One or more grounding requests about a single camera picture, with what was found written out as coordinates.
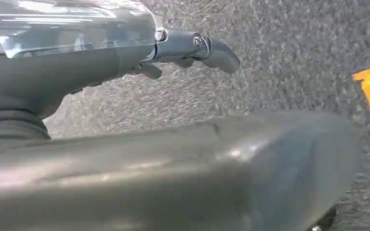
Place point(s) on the ribbed grey left arm sleeve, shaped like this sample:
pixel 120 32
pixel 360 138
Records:
pixel 9 127

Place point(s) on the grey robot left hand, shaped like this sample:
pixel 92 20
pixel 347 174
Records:
pixel 172 178

